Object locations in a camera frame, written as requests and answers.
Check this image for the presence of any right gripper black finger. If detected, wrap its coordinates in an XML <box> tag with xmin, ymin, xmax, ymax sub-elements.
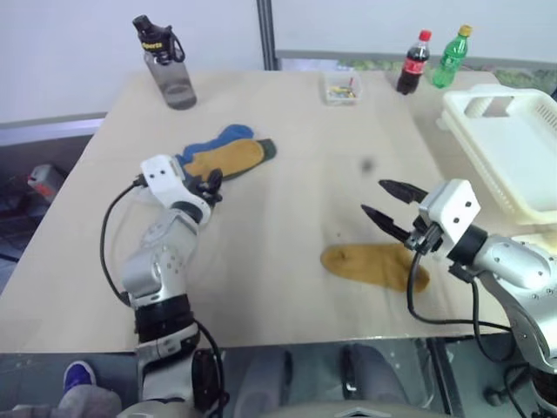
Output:
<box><xmin>378</xmin><ymin>179</ymin><xmax>429</xmax><ymax>206</ymax></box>
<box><xmin>360</xmin><ymin>203</ymin><xmax>413</xmax><ymax>246</ymax></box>

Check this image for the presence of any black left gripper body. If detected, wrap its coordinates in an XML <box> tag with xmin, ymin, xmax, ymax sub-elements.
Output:
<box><xmin>185</xmin><ymin>172</ymin><xmax>211</xmax><ymax>206</ymax></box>

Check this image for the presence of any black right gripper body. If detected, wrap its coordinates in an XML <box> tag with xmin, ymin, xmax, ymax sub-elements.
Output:
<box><xmin>404</xmin><ymin>215</ymin><xmax>446</xmax><ymax>255</ymax></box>

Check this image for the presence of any mustard yellow sock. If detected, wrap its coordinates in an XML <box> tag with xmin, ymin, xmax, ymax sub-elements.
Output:
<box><xmin>319</xmin><ymin>243</ymin><xmax>433</xmax><ymax>294</ymax></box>
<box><xmin>181</xmin><ymin>138</ymin><xmax>267</xmax><ymax>180</ymax></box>

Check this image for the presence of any blue sock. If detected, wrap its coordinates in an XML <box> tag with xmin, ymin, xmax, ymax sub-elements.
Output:
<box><xmin>181</xmin><ymin>124</ymin><xmax>255</xmax><ymax>165</ymax></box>

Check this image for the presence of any white plastic basket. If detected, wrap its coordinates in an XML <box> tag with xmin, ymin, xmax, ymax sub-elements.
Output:
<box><xmin>436</xmin><ymin>84</ymin><xmax>557</xmax><ymax>226</ymax></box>

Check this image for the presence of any grey water bottle black cap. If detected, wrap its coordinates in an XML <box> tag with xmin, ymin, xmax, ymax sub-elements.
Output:
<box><xmin>131</xmin><ymin>14</ymin><xmax>198</xmax><ymax>111</ymax></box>

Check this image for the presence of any clear plastic box with bits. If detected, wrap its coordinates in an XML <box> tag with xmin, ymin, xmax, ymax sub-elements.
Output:
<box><xmin>322</xmin><ymin>71</ymin><xmax>366</xmax><ymax>106</ymax></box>

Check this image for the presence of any cola bottle red cap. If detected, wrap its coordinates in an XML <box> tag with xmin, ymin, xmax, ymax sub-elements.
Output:
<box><xmin>395</xmin><ymin>29</ymin><xmax>433</xmax><ymax>96</ymax></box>

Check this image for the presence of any green soda bottle yellow cap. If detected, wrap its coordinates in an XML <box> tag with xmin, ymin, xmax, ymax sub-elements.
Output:
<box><xmin>432</xmin><ymin>24</ymin><xmax>474</xmax><ymax>90</ymax></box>

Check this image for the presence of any red and grey tool case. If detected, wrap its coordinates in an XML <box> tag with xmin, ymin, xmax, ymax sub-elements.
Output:
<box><xmin>25</xmin><ymin>164</ymin><xmax>70</xmax><ymax>198</ymax></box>

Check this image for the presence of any grey side desk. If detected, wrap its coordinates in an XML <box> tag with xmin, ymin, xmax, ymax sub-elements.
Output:
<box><xmin>0</xmin><ymin>111</ymin><xmax>109</xmax><ymax>147</ymax></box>

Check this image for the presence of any grey robot torso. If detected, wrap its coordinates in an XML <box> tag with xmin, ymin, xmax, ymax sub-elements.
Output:
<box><xmin>116</xmin><ymin>399</ymin><xmax>441</xmax><ymax>418</ymax></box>

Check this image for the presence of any grey trouser leg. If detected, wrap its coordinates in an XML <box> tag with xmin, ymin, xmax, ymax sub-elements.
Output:
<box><xmin>0</xmin><ymin>384</ymin><xmax>124</xmax><ymax>418</ymax></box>

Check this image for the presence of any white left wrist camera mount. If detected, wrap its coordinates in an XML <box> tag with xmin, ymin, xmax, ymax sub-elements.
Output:
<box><xmin>140</xmin><ymin>153</ymin><xmax>212</xmax><ymax>219</ymax></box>

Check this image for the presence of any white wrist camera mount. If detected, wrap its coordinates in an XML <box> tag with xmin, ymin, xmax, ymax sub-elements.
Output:
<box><xmin>416</xmin><ymin>179</ymin><xmax>482</xmax><ymax>259</ymax></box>
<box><xmin>140</xmin><ymin>153</ymin><xmax>212</xmax><ymax>219</ymax></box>

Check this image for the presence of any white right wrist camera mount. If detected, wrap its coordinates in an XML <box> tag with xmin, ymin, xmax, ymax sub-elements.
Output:
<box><xmin>416</xmin><ymin>179</ymin><xmax>482</xmax><ymax>259</ymax></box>

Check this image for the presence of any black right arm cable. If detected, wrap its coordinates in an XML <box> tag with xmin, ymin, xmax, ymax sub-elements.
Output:
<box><xmin>406</xmin><ymin>250</ymin><xmax>517</xmax><ymax>350</ymax></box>

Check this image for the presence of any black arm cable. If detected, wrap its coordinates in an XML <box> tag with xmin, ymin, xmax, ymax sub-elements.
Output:
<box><xmin>100</xmin><ymin>172</ymin><xmax>150</xmax><ymax>307</ymax></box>
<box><xmin>406</xmin><ymin>250</ymin><xmax>517</xmax><ymax>350</ymax></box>

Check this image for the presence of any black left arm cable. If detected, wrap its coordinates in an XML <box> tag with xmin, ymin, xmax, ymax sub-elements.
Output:
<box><xmin>100</xmin><ymin>172</ymin><xmax>150</xmax><ymax>307</ymax></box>

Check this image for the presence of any grey vertical post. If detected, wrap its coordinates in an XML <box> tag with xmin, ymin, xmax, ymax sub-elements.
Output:
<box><xmin>256</xmin><ymin>0</ymin><xmax>280</xmax><ymax>73</ymax></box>

